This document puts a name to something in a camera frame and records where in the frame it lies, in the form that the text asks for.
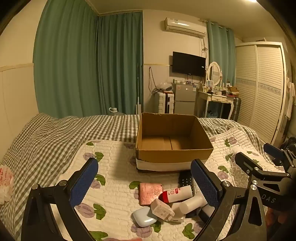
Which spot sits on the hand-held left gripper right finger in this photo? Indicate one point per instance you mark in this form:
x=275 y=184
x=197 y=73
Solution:
x=204 y=185

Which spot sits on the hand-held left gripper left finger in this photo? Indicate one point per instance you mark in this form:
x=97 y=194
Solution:
x=84 y=183

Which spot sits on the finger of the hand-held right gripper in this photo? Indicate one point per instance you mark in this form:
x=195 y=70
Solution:
x=276 y=153
x=251 y=165

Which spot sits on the black remote control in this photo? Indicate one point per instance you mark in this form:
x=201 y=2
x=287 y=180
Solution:
x=185 y=182

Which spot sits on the plain white bottle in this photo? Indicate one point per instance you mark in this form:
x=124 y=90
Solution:
x=192 y=204

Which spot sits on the black and white small box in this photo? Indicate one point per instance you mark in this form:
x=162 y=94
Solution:
x=207 y=212

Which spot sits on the red capped white bottle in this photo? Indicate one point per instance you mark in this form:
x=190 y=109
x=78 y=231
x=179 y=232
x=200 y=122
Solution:
x=178 y=193

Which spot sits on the brown cardboard box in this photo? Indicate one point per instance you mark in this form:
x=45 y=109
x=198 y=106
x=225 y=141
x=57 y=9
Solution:
x=173 y=155

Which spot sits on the white power charger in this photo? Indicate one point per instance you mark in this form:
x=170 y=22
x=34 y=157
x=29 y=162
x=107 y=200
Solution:
x=161 y=209

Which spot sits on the pink shiny packet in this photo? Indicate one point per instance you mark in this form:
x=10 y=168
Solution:
x=149 y=193

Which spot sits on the light blue earbuds case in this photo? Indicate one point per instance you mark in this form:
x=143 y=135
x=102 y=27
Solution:
x=143 y=217

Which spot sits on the person's right hand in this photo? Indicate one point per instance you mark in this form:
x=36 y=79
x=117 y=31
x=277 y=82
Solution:
x=285 y=217

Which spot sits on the white floral quilt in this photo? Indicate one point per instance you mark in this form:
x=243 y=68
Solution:
x=115 y=166

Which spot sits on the hanging white cloth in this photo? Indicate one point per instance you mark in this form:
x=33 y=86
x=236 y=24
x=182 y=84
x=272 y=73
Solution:
x=289 y=99

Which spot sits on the dark suitcase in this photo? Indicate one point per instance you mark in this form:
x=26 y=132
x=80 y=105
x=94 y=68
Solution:
x=237 y=107

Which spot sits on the white louvered wardrobe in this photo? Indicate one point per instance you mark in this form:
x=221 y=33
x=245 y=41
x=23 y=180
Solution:
x=261 y=92

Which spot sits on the white vanity table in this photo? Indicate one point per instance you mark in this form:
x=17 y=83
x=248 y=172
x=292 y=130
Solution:
x=216 y=98

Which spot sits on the small open cardboard box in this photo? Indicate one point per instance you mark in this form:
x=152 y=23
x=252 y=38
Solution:
x=233 y=90

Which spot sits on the clear water jug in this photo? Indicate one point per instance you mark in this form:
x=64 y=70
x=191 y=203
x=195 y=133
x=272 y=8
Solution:
x=115 y=111

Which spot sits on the red white plastic bag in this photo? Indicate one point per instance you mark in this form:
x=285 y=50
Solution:
x=5 y=185

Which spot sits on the silver small fridge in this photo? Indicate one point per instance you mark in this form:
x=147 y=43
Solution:
x=185 y=97

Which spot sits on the white suitcase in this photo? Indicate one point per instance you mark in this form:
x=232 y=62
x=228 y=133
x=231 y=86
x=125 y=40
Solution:
x=163 y=103

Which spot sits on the white oval mirror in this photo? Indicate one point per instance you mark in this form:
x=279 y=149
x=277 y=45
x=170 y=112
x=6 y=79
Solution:
x=214 y=73

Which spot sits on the wide green curtain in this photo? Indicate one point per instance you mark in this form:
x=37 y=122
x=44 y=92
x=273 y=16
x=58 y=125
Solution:
x=64 y=64

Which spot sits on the narrow light green curtain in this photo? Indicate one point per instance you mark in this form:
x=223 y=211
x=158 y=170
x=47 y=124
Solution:
x=219 y=46

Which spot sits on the dark green pleated curtain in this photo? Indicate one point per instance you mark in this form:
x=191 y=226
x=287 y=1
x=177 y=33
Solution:
x=120 y=64

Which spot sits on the white air conditioner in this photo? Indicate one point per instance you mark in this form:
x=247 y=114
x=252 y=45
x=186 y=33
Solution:
x=185 y=26

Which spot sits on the black wall television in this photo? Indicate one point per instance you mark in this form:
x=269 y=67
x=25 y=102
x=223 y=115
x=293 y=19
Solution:
x=188 y=63

